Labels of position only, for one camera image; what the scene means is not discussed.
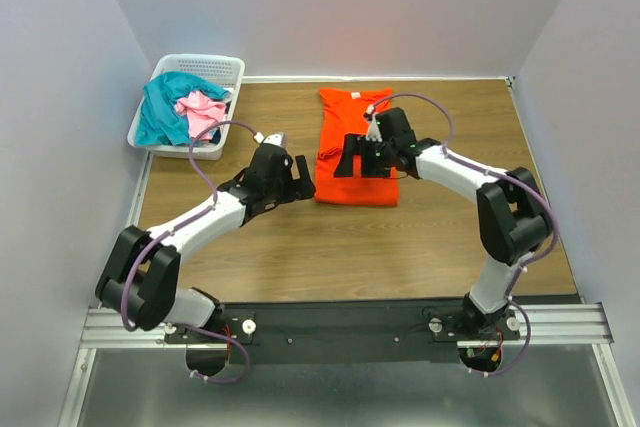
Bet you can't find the pink t shirt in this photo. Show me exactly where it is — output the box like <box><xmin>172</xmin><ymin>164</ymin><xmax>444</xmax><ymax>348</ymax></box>
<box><xmin>174</xmin><ymin>90</ymin><xmax>226</xmax><ymax>139</ymax></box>

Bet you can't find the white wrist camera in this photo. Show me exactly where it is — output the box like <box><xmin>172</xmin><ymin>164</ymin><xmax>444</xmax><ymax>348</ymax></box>
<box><xmin>364</xmin><ymin>104</ymin><xmax>382</xmax><ymax>142</ymax></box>
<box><xmin>253</xmin><ymin>132</ymin><xmax>287</xmax><ymax>148</ymax></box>

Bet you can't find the white plastic basket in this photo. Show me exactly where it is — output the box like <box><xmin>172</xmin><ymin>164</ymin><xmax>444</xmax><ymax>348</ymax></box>
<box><xmin>127</xmin><ymin>54</ymin><xmax>245</xmax><ymax>158</ymax></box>

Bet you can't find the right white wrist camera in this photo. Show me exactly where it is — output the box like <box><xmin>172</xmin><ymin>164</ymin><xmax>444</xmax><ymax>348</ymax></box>
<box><xmin>364</xmin><ymin>104</ymin><xmax>382</xmax><ymax>142</ymax></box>

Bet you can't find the purple cable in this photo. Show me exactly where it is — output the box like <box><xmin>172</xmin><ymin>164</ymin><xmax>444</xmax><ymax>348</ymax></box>
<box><xmin>364</xmin><ymin>92</ymin><xmax>560</xmax><ymax>378</ymax></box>
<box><xmin>119</xmin><ymin>120</ymin><xmax>252</xmax><ymax>384</ymax></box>

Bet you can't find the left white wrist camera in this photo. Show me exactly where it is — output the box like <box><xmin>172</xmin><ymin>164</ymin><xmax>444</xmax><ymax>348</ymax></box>
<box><xmin>253</xmin><ymin>132</ymin><xmax>287</xmax><ymax>148</ymax></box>

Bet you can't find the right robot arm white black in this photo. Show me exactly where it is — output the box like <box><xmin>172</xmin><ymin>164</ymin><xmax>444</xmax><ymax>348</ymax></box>
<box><xmin>334</xmin><ymin>108</ymin><xmax>555</xmax><ymax>339</ymax></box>

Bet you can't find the teal t shirt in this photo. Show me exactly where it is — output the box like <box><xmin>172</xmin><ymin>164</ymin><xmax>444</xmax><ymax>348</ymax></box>
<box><xmin>134</xmin><ymin>71</ymin><xmax>232</xmax><ymax>146</ymax></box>

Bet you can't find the orange t shirt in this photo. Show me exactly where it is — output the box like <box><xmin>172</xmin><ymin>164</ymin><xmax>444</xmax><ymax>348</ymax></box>
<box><xmin>315</xmin><ymin>88</ymin><xmax>399</xmax><ymax>207</ymax></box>

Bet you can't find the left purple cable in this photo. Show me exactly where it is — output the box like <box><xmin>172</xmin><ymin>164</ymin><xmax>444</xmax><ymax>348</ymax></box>
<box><xmin>119</xmin><ymin>120</ymin><xmax>252</xmax><ymax>384</ymax></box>

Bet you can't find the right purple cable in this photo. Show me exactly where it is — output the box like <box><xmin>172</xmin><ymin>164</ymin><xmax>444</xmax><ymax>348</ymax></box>
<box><xmin>364</xmin><ymin>92</ymin><xmax>560</xmax><ymax>378</ymax></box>

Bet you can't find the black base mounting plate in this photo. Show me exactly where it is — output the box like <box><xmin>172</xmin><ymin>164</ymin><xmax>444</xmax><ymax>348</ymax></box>
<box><xmin>165</xmin><ymin>298</ymin><xmax>521</xmax><ymax>371</ymax></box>

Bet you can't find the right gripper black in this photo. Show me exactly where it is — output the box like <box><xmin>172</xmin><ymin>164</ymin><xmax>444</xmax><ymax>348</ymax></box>
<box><xmin>334</xmin><ymin>132</ymin><xmax>397</xmax><ymax>178</ymax></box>

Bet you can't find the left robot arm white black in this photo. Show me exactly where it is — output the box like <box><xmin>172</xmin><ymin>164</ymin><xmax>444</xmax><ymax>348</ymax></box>
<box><xmin>95</xmin><ymin>142</ymin><xmax>315</xmax><ymax>342</ymax></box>

